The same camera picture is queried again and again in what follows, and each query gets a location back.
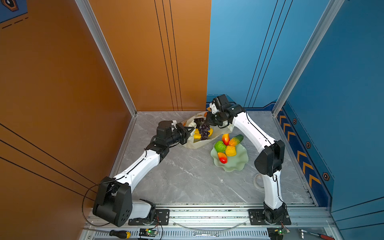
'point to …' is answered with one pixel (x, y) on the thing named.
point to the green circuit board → (147, 232)
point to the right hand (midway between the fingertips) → (203, 121)
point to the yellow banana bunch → (197, 135)
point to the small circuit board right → (280, 232)
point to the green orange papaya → (236, 140)
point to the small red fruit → (222, 158)
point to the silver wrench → (195, 234)
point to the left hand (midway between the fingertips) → (196, 125)
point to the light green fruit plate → (235, 163)
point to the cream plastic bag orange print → (217, 132)
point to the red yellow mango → (226, 139)
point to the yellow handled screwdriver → (121, 234)
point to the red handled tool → (320, 235)
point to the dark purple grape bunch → (204, 130)
